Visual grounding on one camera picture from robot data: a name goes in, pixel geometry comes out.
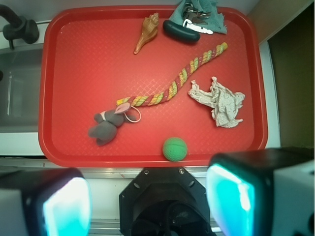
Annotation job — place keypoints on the crumpled white paper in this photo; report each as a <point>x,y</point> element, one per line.
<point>224,103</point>

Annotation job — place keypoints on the red plastic tray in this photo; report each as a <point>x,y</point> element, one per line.
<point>88,64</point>

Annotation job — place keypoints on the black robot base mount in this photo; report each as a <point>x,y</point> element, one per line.
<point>164,202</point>

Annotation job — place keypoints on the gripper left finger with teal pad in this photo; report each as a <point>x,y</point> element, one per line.
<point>51,202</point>

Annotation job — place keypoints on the black oblong case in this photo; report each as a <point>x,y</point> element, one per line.
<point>180,33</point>

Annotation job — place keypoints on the grey metal sink basin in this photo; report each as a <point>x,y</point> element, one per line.
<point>20,74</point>

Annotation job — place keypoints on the orange conch seashell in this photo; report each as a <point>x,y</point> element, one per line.
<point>149,31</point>

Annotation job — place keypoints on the bunch of metal keys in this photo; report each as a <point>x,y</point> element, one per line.
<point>193,15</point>

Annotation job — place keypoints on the grey plush bunny keychain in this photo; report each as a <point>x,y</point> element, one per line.
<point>108,122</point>

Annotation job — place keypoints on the teal cloth rag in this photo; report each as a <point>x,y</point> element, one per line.
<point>215,22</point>

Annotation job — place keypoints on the black faucet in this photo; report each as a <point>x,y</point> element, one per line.
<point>18,27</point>

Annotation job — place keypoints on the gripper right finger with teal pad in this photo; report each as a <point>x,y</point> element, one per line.
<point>268,192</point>

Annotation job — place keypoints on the white plastic key tag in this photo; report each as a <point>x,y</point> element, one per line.
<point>190,25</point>

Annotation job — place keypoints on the green textured ball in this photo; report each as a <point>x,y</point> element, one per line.
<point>175,149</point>

